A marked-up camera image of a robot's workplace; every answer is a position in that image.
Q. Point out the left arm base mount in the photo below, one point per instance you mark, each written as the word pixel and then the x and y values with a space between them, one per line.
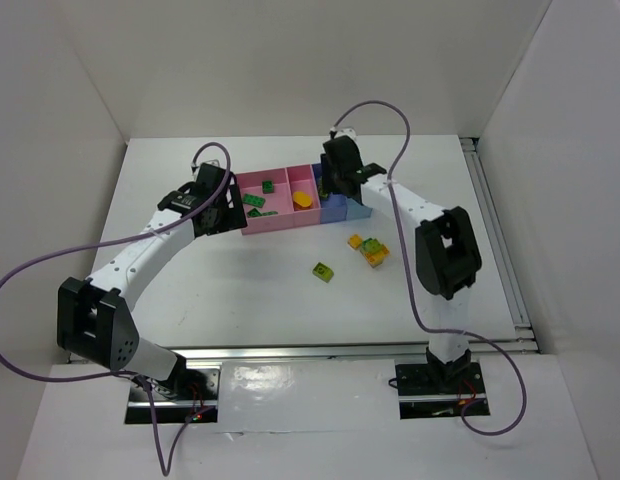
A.
pixel 200 400

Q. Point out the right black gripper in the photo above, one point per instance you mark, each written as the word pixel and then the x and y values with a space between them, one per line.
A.
pixel 329 181

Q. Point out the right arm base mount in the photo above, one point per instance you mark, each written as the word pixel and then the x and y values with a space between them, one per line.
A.
pixel 420 398

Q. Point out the yellow square lego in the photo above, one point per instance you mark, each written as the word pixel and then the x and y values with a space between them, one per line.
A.
pixel 355 242

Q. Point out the green lego plate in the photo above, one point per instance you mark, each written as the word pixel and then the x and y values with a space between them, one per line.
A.
pixel 253 200

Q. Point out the small pink container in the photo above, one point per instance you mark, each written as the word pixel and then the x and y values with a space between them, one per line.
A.
pixel 301 178

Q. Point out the dark green square lego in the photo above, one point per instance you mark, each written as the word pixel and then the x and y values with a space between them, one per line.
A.
pixel 267 187

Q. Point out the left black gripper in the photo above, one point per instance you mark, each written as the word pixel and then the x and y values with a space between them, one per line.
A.
pixel 235 211

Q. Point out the right aluminium rail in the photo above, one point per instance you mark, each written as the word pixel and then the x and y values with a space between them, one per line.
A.
pixel 524 332

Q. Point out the yellow round flower lego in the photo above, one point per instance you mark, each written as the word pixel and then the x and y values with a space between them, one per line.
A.
pixel 302 200

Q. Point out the aluminium rail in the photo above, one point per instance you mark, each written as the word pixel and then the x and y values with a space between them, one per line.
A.
pixel 335 351
pixel 524 332

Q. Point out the dark blue container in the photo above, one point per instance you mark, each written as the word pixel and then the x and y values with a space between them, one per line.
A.
pixel 333 209

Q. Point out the light blue container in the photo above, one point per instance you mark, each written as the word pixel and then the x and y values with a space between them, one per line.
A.
pixel 356 211

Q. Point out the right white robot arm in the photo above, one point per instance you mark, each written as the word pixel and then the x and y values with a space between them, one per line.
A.
pixel 438 245

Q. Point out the large pink container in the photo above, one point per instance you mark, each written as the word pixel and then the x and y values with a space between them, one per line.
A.
pixel 279 200

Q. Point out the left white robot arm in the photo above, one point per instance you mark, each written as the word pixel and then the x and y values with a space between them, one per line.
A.
pixel 94 315

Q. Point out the orange lego plate stack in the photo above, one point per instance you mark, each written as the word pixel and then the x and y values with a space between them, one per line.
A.
pixel 376 256

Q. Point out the front aluminium rail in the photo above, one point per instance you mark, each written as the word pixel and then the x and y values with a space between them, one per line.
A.
pixel 335 351

